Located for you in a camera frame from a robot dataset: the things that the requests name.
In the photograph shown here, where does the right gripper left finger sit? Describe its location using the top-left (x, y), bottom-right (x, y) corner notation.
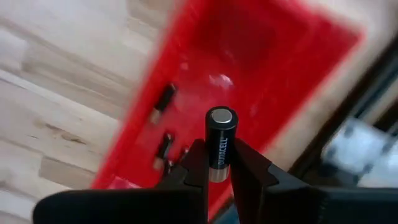
top-left (32, 138), bottom-right (210, 224)

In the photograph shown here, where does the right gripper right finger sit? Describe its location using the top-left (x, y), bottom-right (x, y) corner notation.
top-left (229, 138), bottom-right (398, 224)

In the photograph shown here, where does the black silver battery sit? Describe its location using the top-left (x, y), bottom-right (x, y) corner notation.
top-left (149, 82), bottom-right (178, 125)
top-left (152, 132), bottom-right (175, 170)
top-left (205, 106), bottom-right (239, 183)

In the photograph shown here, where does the red plastic bin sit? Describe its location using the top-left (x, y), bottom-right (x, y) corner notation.
top-left (90, 0), bottom-right (366, 222)

